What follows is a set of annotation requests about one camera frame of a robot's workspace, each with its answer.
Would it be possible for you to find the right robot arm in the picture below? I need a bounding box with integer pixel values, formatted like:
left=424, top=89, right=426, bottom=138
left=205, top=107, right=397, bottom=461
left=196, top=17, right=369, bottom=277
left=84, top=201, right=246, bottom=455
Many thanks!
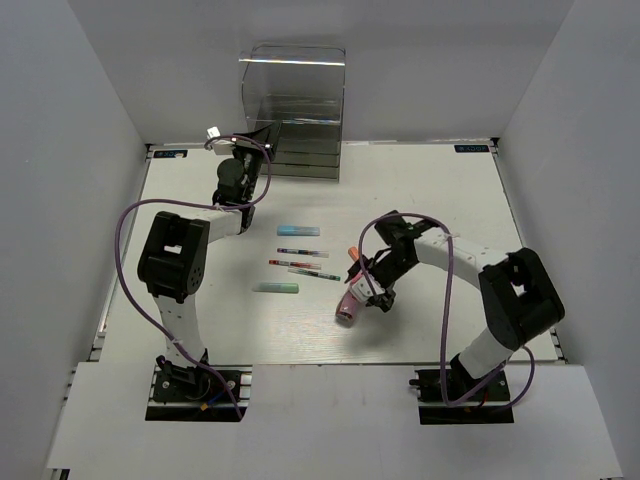
left=335, top=210, right=565, bottom=405

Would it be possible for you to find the green gel pen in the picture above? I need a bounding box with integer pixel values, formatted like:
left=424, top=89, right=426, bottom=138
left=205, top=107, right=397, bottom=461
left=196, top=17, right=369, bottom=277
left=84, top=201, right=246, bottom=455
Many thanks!
left=287, top=267, right=341, bottom=282

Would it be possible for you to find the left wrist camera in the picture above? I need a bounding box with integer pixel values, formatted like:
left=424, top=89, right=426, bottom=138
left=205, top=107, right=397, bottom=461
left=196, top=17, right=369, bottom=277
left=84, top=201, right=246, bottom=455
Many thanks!
left=204, top=126, right=234, bottom=155

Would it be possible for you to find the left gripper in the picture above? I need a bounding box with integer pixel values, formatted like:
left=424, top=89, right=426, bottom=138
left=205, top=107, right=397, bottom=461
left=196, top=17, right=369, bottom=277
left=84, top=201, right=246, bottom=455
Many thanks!
left=230, top=120, right=283, bottom=202

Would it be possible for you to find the blue highlighter marker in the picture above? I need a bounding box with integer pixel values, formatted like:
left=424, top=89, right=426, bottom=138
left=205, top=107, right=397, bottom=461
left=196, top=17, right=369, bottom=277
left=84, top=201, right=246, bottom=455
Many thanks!
left=276, top=225, right=320, bottom=237

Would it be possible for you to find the clear acrylic drawer organizer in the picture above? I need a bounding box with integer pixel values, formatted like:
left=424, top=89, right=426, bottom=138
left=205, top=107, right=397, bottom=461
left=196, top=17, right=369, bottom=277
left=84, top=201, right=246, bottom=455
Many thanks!
left=239, top=43, right=346, bottom=181

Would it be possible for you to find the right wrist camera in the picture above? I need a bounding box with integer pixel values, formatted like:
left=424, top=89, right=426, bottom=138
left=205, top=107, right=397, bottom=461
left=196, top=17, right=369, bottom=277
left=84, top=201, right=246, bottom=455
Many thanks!
left=348, top=273, right=385, bottom=304

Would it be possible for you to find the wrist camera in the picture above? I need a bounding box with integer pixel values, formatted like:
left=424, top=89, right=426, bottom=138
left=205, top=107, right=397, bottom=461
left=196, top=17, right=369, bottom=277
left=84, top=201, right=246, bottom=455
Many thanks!
left=348, top=273, right=385, bottom=304
left=204, top=126, right=234, bottom=155

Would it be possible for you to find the purple gel pen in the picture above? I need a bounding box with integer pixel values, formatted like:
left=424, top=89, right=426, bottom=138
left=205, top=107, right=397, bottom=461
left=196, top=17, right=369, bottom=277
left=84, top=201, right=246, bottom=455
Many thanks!
left=276, top=247, right=329, bottom=258

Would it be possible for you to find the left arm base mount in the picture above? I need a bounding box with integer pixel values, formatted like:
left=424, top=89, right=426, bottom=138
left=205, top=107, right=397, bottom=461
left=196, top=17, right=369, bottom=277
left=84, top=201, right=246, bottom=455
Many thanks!
left=145, top=356, right=252, bottom=423

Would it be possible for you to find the green highlighter marker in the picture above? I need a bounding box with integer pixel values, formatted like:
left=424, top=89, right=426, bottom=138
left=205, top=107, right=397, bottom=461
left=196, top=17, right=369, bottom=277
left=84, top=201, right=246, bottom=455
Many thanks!
left=252, top=282, right=299, bottom=294

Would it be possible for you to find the red gel pen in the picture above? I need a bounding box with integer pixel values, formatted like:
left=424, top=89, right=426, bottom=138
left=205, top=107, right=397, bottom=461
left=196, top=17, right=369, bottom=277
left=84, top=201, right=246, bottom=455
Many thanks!
left=268, top=259, right=322, bottom=270

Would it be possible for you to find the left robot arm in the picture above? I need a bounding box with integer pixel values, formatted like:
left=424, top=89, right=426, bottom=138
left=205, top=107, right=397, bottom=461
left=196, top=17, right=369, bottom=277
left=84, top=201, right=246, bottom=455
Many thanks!
left=137, top=121, right=282, bottom=399

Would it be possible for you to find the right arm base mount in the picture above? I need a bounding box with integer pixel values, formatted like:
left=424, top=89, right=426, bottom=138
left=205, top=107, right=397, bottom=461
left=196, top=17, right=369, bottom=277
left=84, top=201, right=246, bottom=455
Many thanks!
left=408, top=367, right=516, bottom=427

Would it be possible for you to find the orange highlighter marker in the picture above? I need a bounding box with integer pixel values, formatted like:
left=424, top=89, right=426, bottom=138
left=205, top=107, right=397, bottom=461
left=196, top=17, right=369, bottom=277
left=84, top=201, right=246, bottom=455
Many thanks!
left=348, top=247, right=360, bottom=261

